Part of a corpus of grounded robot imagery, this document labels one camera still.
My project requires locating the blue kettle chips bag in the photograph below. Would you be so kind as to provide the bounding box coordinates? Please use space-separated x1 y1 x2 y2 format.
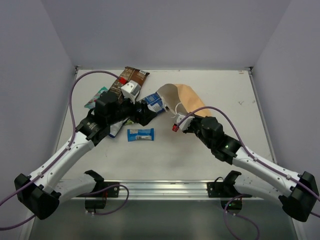
141 92 165 114

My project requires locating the green snack packet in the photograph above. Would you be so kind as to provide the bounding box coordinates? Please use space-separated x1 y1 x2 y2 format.
125 119 134 125

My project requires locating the dark blue snack packet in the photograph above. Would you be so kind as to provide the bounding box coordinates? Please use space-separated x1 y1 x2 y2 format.
108 118 129 138

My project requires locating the brown paper bag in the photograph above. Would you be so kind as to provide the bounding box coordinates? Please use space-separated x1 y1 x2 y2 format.
156 83 205 119

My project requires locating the black snack bag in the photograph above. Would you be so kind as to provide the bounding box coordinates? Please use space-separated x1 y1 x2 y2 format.
108 66 150 103

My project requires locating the teal snack packet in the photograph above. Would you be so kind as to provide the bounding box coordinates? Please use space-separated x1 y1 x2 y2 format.
84 86 108 109

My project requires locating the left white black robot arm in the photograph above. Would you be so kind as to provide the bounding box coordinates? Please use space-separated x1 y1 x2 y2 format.
14 91 157 220

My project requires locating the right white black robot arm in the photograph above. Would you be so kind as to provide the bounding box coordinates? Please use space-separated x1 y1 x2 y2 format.
176 115 320 222

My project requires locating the right black controller box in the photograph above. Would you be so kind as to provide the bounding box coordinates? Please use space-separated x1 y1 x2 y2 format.
220 198 243 212

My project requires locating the black controller box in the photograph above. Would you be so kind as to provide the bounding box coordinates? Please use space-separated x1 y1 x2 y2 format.
220 198 243 212
84 198 107 212

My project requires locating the left black controller box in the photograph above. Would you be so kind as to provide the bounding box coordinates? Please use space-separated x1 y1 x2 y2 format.
84 198 107 212

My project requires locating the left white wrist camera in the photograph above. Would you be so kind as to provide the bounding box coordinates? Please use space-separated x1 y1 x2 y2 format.
120 80 141 104

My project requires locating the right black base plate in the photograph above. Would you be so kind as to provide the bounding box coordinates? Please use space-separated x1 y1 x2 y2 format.
206 176 240 198

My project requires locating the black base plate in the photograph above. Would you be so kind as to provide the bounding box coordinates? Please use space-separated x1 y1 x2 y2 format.
206 176 240 198
83 181 120 198

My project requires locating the aluminium mounting rail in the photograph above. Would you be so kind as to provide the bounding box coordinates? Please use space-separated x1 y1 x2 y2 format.
81 176 279 201

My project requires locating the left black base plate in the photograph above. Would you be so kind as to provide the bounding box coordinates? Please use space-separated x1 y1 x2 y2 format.
83 181 120 198

